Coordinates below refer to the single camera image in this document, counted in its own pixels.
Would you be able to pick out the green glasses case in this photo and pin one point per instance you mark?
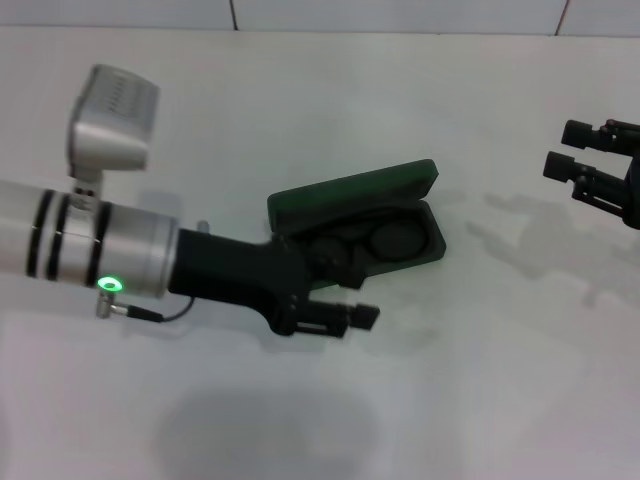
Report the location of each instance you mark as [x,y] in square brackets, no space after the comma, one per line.
[350,190]

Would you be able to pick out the small silver flange connector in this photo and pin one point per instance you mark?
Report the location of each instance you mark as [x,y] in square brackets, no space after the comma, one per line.
[203,226]

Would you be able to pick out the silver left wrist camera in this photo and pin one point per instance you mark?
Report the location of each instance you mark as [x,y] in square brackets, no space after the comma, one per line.
[115,125]

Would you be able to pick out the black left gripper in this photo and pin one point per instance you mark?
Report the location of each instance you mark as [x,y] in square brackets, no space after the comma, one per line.
[235,270]

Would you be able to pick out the black glasses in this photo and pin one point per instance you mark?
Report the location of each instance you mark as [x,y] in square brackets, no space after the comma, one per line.
[395,242]

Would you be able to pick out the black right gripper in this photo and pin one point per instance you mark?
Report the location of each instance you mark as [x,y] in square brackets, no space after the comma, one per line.
[634,195]

